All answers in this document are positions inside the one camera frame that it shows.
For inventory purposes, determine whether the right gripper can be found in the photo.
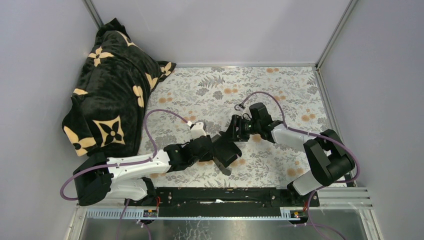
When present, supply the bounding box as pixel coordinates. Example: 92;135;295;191
221;114;261;143

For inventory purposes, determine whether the black paper box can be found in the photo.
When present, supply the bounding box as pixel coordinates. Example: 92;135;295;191
198;131;242;176

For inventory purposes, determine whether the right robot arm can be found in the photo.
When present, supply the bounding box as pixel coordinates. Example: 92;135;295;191
225;102;356;206

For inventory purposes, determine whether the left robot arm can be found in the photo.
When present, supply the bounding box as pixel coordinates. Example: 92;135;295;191
73;135;213;206

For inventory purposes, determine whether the floral tablecloth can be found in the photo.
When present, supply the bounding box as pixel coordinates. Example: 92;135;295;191
139;66;330;188

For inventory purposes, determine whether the black floral blanket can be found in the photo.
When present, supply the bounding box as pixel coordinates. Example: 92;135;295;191
62;19;176;157

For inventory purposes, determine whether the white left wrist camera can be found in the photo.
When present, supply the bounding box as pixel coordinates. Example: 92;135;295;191
188;121;207;140

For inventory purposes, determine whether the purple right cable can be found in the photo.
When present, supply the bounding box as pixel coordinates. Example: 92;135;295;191
239;91;360;240

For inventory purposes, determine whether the purple cable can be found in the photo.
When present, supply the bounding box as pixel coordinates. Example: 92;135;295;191
59;108;196;202
239;91;360;240

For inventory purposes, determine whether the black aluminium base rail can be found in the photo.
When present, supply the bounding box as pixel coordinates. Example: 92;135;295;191
78;186;373;220

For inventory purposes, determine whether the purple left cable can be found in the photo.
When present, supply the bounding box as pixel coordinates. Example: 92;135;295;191
59;108;196;202

